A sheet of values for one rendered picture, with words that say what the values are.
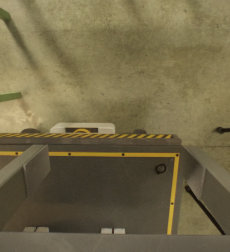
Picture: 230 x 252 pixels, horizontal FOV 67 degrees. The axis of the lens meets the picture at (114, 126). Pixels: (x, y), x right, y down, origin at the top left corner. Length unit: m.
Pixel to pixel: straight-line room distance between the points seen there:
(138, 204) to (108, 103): 0.44
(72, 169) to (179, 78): 0.59
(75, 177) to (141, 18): 0.66
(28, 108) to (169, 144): 0.66
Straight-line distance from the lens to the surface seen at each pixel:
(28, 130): 0.82
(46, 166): 0.17
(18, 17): 0.94
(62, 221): 0.69
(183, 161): 0.17
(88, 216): 0.66
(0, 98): 0.80
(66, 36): 0.85
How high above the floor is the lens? 0.80
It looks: 75 degrees down
